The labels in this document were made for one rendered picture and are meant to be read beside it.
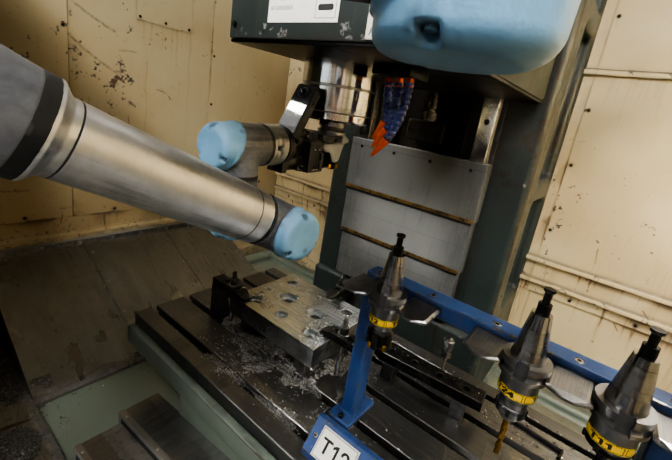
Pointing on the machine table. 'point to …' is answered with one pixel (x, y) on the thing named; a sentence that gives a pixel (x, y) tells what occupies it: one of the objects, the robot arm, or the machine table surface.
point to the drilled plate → (281, 330)
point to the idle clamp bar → (460, 393)
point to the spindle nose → (341, 90)
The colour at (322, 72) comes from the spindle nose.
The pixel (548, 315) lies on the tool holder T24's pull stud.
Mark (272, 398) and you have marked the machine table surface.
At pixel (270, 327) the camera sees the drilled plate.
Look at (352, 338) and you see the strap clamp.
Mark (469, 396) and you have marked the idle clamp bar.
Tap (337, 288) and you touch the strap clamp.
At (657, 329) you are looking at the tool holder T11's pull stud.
